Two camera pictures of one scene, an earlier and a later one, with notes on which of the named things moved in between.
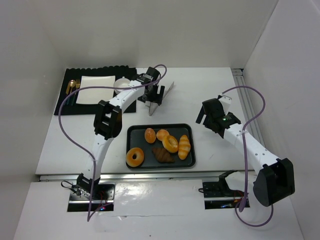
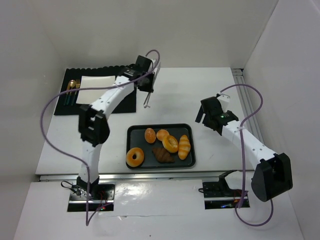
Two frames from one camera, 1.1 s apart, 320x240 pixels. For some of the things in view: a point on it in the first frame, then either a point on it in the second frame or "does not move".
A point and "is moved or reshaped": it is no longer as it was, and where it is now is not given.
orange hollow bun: (170, 144) does not move
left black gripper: (154, 96) -> (149, 81)
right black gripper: (206, 118) does not move
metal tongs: (152, 106) is moved or reshaped
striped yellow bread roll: (184, 147) does not move
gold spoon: (72, 83) does not move
